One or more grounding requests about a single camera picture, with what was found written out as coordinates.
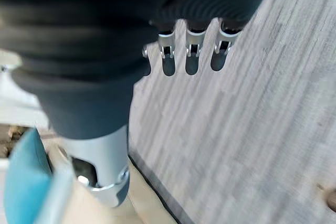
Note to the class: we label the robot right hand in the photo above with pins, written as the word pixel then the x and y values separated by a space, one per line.
pixel 86 51

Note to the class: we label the white furniture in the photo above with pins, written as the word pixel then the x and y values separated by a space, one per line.
pixel 18 106

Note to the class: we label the teal cushion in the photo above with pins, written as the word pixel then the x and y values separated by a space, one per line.
pixel 26 182

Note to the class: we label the silver robot leg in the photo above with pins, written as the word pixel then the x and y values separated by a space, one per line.
pixel 57 195

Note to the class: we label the grey striped rug, dark border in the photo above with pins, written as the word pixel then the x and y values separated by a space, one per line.
pixel 223 134

